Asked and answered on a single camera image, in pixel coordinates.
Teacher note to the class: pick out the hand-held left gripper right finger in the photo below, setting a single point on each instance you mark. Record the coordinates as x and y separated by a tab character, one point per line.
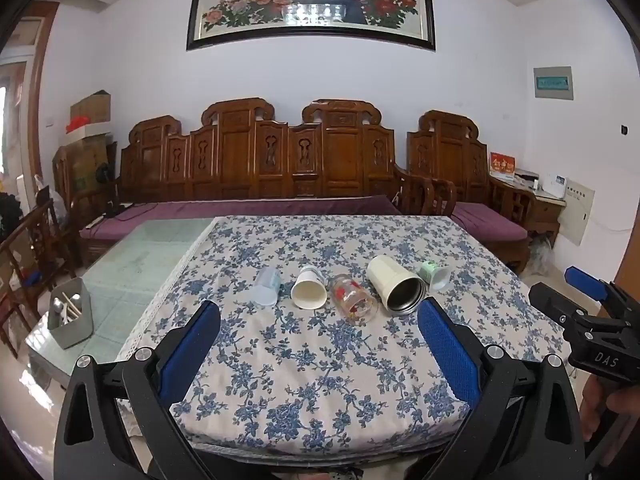
447	355

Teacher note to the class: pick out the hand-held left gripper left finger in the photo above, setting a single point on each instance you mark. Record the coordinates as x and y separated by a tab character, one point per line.
192	345

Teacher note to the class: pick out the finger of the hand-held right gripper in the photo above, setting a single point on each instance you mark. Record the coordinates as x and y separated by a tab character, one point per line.
547	302
585	282

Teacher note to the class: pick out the small green white cup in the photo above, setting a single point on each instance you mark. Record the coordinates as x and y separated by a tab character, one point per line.
434	275

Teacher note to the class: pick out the cream steel-lined tumbler cup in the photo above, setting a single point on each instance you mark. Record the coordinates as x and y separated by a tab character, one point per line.
397	285

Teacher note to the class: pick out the translucent plastic cup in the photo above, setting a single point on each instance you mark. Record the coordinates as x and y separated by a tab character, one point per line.
265	290

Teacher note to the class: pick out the glass cup with red print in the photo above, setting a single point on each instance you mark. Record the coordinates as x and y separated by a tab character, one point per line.
352	300

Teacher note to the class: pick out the white paper cup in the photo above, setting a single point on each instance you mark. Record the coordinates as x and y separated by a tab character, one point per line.
309	292

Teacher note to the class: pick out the person's right hand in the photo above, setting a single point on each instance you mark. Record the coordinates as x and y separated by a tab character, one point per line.
607	402

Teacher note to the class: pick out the white plastic bag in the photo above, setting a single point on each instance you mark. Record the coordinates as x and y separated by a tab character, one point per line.
541	256

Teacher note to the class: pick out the wooden side table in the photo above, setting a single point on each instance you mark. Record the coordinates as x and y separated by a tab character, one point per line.
542	210

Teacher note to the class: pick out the glass coffee table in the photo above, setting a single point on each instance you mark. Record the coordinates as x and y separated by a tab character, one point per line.
135	270

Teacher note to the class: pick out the short purple seat cushion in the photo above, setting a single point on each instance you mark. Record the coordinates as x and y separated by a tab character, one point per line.
487	220

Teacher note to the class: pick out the blue floral tablecloth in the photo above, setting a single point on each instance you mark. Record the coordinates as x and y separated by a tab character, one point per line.
310	375

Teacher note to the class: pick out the grey utensil holder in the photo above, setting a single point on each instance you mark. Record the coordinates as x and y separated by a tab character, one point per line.
70	325

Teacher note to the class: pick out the white utensils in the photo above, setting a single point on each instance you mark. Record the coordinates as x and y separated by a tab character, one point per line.
67	305

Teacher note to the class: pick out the red desk calendar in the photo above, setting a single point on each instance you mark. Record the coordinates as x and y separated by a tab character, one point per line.
502	166

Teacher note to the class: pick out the long purple seat cushion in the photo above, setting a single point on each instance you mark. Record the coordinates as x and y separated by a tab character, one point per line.
240	210

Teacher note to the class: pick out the carved wooden armchair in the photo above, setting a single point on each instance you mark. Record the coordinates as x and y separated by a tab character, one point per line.
450	160

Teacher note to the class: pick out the wooden chair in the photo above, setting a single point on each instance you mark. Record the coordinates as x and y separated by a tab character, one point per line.
35	260

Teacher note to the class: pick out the carved wooden sofa bench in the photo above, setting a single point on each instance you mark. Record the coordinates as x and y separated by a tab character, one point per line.
260	160

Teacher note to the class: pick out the large brown cardboard box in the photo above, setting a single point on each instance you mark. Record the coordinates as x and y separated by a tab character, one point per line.
82	165

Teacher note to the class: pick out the small brown cardboard box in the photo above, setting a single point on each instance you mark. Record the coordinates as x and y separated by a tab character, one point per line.
92	107

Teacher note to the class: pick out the framed floral painting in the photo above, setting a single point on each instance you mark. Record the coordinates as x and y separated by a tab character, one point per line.
310	0

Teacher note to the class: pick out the beige wall panel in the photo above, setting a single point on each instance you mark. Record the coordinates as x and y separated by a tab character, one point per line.
577	212

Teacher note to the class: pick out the wall electrical panel box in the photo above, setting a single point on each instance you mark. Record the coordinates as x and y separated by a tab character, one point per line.
553	82

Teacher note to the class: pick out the wooden door frame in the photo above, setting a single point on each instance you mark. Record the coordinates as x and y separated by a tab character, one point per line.
37	95

